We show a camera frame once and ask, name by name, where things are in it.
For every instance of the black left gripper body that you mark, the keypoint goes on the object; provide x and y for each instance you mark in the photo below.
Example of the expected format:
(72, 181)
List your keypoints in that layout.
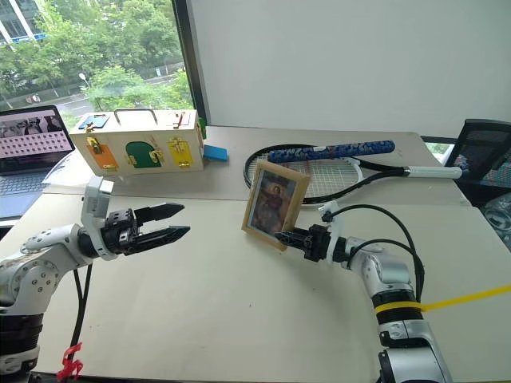
(120, 233)

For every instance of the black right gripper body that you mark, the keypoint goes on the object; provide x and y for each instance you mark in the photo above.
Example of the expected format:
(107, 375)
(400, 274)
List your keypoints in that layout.
(317, 243)

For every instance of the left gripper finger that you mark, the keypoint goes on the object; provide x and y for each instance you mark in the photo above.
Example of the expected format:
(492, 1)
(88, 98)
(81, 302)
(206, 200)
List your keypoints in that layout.
(159, 212)
(163, 236)

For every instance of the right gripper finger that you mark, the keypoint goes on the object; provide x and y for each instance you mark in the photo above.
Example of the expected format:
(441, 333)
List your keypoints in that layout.
(293, 238)

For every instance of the wooden picture frame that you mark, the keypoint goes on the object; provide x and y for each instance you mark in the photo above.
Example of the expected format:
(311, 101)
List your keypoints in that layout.
(273, 203)

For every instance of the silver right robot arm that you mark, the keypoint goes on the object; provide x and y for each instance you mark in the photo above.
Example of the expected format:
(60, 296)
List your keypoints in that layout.
(393, 279)

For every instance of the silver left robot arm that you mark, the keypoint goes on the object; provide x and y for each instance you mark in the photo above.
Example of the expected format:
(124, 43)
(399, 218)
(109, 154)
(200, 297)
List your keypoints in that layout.
(38, 271)

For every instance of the black white tennis racket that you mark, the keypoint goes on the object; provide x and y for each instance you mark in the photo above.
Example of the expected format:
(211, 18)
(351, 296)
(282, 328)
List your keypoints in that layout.
(339, 175)

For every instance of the wooden latch busy box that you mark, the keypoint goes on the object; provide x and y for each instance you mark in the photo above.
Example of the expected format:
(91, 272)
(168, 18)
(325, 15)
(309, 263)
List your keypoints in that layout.
(139, 139)

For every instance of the blue block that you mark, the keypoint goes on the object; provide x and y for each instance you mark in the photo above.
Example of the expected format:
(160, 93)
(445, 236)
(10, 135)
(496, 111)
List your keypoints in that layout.
(215, 153)

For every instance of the blue patterned tube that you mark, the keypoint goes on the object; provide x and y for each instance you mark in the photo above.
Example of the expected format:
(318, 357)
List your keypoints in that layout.
(331, 151)

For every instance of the open laptop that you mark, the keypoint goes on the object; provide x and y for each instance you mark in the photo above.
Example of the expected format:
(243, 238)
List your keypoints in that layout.
(30, 139)

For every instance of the black mesh office chair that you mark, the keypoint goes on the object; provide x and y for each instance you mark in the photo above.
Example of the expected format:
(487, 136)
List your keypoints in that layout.
(485, 147)

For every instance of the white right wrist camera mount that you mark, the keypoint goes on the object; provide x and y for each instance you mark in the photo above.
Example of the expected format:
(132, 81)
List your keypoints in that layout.
(338, 224)

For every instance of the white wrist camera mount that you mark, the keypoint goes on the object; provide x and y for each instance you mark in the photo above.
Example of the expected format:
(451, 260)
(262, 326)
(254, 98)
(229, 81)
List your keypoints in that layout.
(338, 224)
(96, 199)

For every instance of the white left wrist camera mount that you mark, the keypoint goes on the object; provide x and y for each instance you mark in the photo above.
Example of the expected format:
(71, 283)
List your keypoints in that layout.
(96, 199)

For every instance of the dark window frame post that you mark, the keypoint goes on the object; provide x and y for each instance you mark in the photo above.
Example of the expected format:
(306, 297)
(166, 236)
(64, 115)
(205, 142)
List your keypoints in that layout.
(191, 60)

